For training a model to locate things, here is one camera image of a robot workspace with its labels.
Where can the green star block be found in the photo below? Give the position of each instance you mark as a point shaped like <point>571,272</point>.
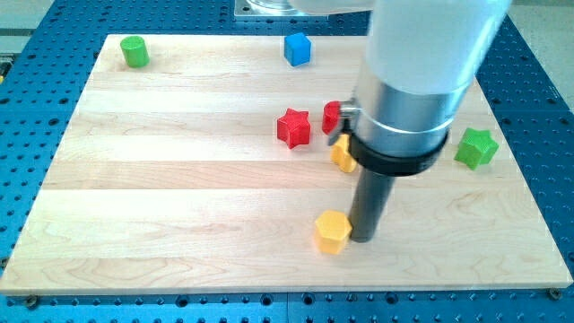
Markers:
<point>476,148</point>

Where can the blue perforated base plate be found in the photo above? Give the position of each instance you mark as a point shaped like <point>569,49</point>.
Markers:
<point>63,40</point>

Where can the light wooden board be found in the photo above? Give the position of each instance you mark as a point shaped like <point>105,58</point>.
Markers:
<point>171,179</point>

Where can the blue cube block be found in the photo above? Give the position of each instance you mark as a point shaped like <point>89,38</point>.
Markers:
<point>297,49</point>

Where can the yellow star block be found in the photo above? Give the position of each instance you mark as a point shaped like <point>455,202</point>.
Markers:
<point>340,155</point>

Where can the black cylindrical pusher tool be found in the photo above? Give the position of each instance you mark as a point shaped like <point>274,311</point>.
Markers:
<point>376,181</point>

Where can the green cylinder block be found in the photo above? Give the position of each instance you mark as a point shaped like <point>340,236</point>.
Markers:
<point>134,51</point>

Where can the yellow hexagon block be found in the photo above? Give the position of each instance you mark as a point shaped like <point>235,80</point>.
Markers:
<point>332,232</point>

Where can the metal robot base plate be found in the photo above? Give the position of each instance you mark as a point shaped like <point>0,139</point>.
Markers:
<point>266,8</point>

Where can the red star block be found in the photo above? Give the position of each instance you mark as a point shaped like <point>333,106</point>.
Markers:
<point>294,128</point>

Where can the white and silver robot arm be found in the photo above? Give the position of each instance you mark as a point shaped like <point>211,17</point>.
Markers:
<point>420,57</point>

